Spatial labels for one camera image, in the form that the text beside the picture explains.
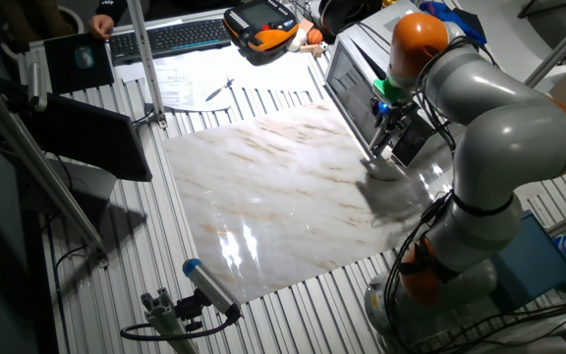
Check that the blue cloth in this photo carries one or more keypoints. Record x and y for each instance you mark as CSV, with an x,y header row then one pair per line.
x,y
452,22

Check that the silver orange robot arm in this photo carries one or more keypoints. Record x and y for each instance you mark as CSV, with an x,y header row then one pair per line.
x,y
509,137

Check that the blue box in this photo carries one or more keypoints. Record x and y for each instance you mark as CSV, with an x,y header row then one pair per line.
x,y
533,265

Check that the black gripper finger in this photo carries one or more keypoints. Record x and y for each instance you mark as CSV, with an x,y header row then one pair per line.
x,y
385,140
396,135

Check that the silver camera with blue end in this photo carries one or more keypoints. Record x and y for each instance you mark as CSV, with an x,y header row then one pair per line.
x,y
209,286

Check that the grey monitor base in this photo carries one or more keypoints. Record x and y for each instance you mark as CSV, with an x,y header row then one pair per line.
x,y
81,189

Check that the black camera clamp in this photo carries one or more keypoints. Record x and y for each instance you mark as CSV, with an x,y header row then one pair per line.
x,y
189,310

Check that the long aluminium profile bar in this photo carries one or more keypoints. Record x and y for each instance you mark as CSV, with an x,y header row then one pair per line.
x,y
558,49

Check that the black mouse pad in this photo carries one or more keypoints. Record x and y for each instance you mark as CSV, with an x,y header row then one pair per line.
x,y
62,74

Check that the grey computer mouse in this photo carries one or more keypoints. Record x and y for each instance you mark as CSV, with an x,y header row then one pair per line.
x,y
84,57

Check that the wooden block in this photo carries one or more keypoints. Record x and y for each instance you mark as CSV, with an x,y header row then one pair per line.
x,y
310,49

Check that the person's bare hand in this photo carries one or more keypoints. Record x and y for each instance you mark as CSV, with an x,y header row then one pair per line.
x,y
101,27

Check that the white rounded toy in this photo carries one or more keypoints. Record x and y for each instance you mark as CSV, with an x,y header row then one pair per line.
x,y
297,41

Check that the green gripper mount adapter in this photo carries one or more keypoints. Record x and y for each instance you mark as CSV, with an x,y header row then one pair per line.
x,y
390,91

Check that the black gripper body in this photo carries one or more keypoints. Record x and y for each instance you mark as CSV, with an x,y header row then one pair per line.
x,y
387,112

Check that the short aluminium profile mount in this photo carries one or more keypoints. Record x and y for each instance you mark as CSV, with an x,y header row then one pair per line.
x,y
165,324

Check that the black orange teach pendant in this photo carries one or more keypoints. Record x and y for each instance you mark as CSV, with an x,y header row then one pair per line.
x,y
263,29

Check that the upright aluminium profile post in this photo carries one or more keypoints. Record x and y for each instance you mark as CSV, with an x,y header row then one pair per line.
x,y
144,59

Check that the silver depth camera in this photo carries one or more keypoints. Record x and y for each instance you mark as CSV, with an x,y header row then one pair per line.
x,y
36,86

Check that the black pen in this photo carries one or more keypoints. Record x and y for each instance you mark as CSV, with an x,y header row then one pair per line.
x,y
219,90

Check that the black computer keyboard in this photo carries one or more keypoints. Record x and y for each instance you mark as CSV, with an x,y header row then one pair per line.
x,y
165,39

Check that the black round drum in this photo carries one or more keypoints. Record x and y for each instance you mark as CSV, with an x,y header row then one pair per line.
x,y
347,15

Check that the small soccer ball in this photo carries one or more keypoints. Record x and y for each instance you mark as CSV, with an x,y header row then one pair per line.
x,y
323,46

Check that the black flat monitor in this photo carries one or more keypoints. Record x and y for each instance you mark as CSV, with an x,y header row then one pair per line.
x,y
91,137

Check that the white marble pattern board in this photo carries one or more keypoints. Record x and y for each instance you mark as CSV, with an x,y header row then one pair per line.
x,y
263,196

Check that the slanted aluminium frame bar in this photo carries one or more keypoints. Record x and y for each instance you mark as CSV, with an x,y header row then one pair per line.
x,y
42,167

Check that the tan cube block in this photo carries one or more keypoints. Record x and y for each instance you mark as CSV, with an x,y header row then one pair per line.
x,y
306,25

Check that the silver microwave body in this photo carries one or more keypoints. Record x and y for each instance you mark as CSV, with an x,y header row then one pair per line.
x,y
361,34

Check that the small orange basketball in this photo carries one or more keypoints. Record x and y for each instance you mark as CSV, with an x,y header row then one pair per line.
x,y
315,36

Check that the printed paper sheet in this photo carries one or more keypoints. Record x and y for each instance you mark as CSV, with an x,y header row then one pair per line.
x,y
175,88
273,74

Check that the black sleeved forearm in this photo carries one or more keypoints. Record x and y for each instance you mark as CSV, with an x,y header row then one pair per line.
x,y
112,7

